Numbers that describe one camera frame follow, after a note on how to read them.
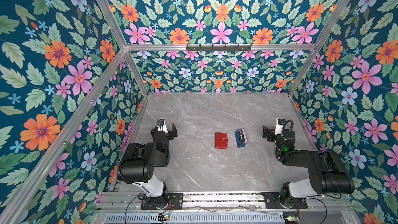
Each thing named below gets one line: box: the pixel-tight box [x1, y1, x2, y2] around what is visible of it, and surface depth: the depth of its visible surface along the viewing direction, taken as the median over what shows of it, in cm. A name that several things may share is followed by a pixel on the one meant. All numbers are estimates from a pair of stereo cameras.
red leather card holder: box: [214, 132, 229, 150], surface depth 95 cm
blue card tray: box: [234, 128, 248, 148], surface depth 95 cm
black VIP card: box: [238, 129, 246, 144], surface depth 95 cm
